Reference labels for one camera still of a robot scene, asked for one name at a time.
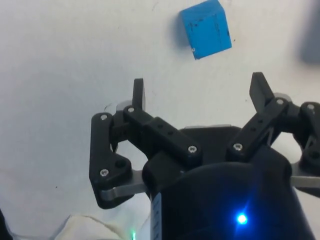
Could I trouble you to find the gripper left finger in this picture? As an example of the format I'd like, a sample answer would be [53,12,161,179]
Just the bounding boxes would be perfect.
[88,78,204,210]

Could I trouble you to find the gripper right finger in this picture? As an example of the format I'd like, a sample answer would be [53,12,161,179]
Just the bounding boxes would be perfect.
[225,71,320,173]

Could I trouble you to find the blue cube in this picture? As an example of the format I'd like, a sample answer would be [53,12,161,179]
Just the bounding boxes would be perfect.
[178,0,233,61]

